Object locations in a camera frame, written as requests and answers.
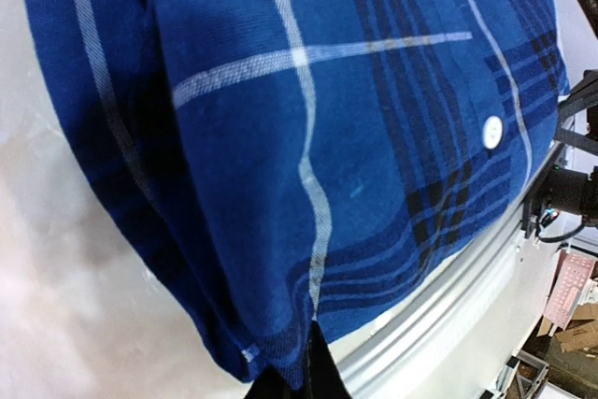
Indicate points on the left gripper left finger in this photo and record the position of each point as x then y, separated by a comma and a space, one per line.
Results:
271, 385

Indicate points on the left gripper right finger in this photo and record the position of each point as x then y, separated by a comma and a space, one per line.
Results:
321, 376

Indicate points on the blue plaid shirt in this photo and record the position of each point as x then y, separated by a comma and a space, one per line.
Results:
278, 163

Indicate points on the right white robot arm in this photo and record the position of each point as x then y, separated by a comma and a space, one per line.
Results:
582, 97

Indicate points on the aluminium front rail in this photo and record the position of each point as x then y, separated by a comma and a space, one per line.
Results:
452, 337

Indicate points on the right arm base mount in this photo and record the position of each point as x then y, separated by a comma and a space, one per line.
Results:
568, 191

